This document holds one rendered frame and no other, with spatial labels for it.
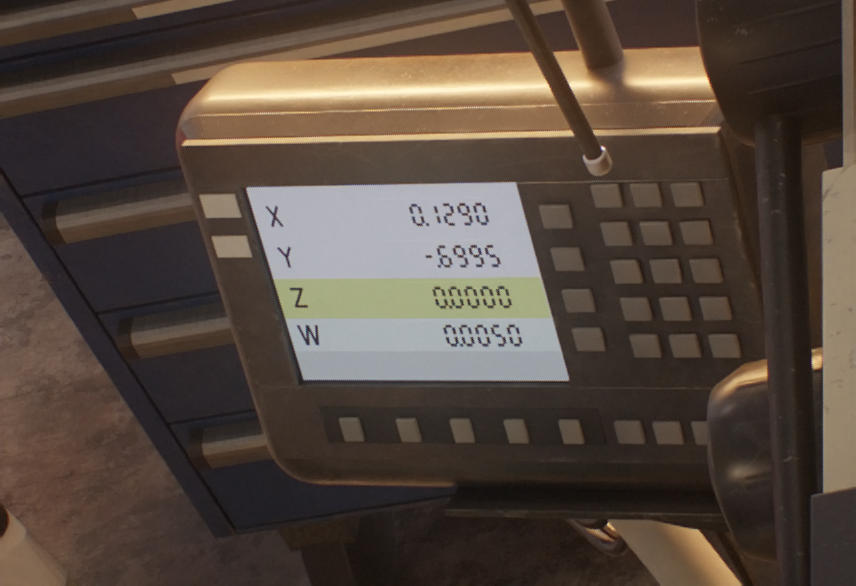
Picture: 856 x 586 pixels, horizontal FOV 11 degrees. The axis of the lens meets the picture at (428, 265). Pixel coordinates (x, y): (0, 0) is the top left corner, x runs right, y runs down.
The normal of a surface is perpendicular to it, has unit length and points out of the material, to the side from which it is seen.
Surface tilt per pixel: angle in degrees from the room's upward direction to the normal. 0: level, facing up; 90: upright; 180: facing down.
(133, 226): 90
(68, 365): 0
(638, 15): 90
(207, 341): 90
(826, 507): 0
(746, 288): 70
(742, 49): 49
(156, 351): 90
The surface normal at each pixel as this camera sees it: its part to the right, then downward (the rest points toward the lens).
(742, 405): -0.37, -0.54
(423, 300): -0.40, 0.51
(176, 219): -0.11, 0.75
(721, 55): -0.67, 0.21
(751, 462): -0.33, -0.06
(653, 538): -0.18, 0.17
